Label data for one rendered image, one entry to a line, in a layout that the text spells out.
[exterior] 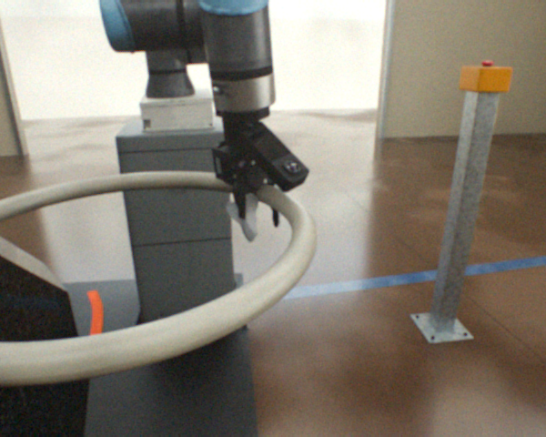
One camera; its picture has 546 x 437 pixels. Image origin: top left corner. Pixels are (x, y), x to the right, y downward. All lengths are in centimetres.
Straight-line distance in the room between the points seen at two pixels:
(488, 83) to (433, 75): 498
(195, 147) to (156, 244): 41
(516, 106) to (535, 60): 73
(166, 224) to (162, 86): 51
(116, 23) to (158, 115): 90
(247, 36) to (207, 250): 120
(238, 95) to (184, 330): 33
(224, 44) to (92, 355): 39
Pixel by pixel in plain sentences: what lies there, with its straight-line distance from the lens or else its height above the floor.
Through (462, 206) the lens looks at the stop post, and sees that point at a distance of 164.
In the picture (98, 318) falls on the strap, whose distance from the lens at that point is 200.
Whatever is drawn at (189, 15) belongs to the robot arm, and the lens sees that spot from 66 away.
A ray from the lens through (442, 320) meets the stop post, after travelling 187.
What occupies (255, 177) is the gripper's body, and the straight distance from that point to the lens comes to 60.
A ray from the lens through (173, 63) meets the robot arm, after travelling 159.
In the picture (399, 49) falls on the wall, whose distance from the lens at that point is 622.
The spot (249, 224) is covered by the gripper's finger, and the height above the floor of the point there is 86.
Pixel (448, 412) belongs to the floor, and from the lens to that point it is 158.
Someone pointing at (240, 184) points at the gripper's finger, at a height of 93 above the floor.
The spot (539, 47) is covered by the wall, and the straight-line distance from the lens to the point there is 763.
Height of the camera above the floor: 110
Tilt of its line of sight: 22 degrees down
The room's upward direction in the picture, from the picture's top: straight up
